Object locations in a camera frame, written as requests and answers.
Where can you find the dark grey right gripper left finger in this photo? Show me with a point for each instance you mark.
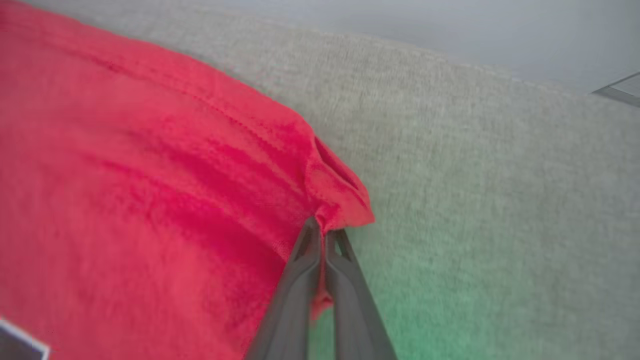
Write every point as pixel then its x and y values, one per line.
pixel 292 300

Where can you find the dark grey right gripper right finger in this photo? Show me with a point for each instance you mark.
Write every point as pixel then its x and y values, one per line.
pixel 352 310

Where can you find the red garment with white stripes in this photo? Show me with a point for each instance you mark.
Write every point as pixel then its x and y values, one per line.
pixel 150 200

